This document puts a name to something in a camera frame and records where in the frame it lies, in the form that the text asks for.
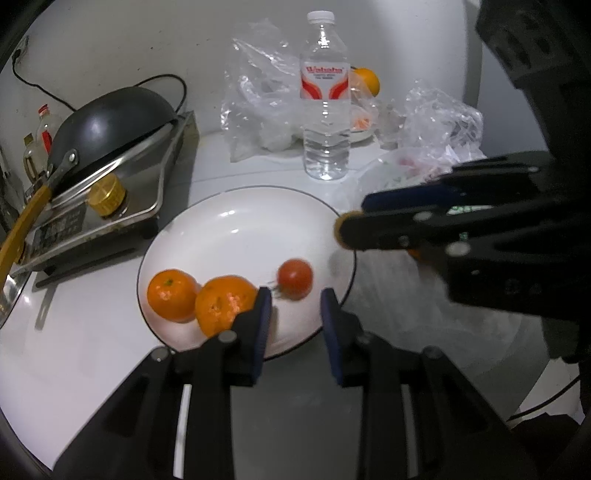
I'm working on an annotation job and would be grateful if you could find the steel gas stove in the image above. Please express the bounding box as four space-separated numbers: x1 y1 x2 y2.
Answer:
18 111 197 278

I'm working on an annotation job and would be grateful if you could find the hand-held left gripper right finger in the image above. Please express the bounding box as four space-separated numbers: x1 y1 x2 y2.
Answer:
321 287 541 480

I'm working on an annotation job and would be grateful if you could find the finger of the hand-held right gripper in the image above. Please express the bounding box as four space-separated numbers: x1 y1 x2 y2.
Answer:
335 194 550 253
361 152 552 212

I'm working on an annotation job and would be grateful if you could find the crumpled clear plastic bag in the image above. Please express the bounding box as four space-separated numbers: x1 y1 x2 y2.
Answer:
379 80 485 167

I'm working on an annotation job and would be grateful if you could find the small glass bottle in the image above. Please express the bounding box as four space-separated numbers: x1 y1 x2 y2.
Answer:
22 134 47 183

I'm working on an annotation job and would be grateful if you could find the black power cable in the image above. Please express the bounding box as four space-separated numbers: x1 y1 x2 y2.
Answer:
11 37 188 114

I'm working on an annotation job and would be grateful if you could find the black wok with golden handle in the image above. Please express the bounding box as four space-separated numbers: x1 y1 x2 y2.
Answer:
0 87 178 287

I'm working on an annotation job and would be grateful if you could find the white plate with dark rim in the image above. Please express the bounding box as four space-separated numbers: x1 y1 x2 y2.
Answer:
137 185 357 360

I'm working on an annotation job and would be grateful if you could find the red-capped bottle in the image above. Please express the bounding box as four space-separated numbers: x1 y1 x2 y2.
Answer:
36 104 63 153

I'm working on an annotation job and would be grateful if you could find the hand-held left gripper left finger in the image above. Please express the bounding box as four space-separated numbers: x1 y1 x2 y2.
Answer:
55 286 273 480

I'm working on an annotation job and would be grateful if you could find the clear plastic water bottle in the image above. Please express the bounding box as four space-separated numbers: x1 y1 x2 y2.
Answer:
299 10 352 182

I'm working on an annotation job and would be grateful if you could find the red tomato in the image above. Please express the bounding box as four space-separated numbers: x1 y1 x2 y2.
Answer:
276 258 315 301

